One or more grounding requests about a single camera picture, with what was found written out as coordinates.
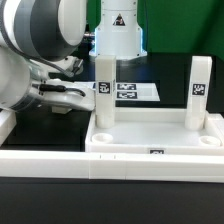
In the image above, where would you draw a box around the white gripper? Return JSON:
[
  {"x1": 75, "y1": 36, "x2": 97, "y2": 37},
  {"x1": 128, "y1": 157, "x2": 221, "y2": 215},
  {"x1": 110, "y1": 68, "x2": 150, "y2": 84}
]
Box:
[{"x1": 31, "y1": 79, "x2": 95, "y2": 111}]

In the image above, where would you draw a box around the white desk top tray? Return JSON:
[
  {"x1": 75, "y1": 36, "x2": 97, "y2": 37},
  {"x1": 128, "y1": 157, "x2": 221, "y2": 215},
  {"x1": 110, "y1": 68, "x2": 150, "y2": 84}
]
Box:
[{"x1": 85, "y1": 107, "x2": 224, "y2": 156}]

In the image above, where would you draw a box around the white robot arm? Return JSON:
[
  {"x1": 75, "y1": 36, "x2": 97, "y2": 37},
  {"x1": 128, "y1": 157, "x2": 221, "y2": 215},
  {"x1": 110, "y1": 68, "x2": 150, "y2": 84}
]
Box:
[{"x1": 0, "y1": 0, "x2": 147, "y2": 111}]

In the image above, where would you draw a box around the white left fence block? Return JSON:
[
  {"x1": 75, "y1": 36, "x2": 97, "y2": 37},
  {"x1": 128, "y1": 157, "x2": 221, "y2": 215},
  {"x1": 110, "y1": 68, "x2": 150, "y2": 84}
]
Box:
[{"x1": 0, "y1": 110, "x2": 16, "y2": 146}]

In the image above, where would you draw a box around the marker tag sheet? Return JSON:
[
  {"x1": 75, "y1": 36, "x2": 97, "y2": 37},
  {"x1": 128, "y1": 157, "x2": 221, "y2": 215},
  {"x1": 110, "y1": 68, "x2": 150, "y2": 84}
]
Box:
[{"x1": 77, "y1": 81, "x2": 160, "y2": 102}]

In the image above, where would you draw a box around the white front fence bar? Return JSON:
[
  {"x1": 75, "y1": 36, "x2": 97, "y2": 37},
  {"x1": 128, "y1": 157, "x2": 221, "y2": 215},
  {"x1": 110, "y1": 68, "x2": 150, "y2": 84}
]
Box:
[{"x1": 0, "y1": 150, "x2": 224, "y2": 183}]

